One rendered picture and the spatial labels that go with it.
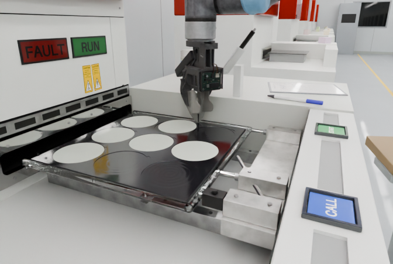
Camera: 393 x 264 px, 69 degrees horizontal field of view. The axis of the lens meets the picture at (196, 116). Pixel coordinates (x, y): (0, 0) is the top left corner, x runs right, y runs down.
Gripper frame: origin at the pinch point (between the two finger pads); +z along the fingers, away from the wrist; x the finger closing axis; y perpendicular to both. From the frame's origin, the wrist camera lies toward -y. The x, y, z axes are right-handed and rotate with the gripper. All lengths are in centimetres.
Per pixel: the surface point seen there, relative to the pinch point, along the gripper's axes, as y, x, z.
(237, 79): 3.8, 10.5, -9.8
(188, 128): 3.9, -4.4, 1.4
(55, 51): -7.1, -31.7, -18.2
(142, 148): 9.7, -18.6, 1.5
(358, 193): 47.9, -4.2, -4.5
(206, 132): 8.1, -1.8, 1.6
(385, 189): -29, 174, 92
